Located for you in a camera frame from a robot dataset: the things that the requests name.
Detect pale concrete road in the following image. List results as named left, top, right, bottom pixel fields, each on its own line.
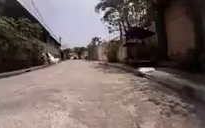
left=0, top=59, right=205, bottom=128

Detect tall tree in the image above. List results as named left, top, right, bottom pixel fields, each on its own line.
left=94, top=0, right=156, bottom=44

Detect raised concrete kerb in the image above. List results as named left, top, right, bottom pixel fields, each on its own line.
left=104, top=61, right=205, bottom=107

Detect building with long roof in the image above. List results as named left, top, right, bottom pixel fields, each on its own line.
left=0, top=0, right=62, bottom=65

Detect low concrete kerb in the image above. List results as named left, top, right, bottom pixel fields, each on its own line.
left=0, top=62, right=56, bottom=80

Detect tan building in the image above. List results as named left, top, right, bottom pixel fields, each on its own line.
left=155, top=0, right=205, bottom=73

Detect green bushes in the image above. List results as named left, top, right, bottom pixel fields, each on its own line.
left=0, top=15, right=48, bottom=75

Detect pale concrete wall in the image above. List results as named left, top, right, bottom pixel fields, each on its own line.
left=87, top=39, right=128, bottom=64

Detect overhead wires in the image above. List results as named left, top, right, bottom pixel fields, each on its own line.
left=30, top=0, right=58, bottom=36

